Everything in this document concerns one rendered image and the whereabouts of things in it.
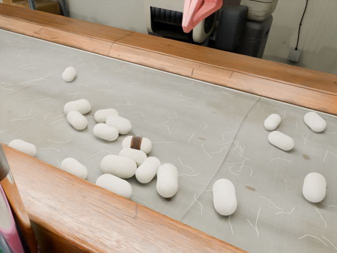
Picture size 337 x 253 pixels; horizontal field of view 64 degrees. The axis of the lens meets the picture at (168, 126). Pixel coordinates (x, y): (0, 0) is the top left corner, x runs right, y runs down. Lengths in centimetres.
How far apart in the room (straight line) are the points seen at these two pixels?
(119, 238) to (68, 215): 5
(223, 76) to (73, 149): 29
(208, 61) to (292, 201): 30
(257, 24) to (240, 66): 69
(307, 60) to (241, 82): 195
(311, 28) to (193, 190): 214
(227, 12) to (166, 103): 68
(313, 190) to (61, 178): 24
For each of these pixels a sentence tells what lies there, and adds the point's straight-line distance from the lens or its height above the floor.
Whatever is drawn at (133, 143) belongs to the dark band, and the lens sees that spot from 31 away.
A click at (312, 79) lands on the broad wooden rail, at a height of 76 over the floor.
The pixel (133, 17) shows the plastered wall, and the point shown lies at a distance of 284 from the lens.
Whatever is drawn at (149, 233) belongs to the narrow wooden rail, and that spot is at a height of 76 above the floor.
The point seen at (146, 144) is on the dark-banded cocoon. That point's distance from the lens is 31.
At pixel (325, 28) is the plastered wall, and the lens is 236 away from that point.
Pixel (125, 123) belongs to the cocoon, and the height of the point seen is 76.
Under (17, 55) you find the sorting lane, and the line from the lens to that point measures 62.
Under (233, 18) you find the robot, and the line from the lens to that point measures 105.
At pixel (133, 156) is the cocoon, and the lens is 29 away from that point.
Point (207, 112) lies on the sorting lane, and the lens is 41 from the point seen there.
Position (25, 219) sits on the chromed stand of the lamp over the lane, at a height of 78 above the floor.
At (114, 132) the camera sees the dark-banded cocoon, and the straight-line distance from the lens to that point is 33.
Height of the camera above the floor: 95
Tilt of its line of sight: 35 degrees down
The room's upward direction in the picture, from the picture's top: 5 degrees clockwise
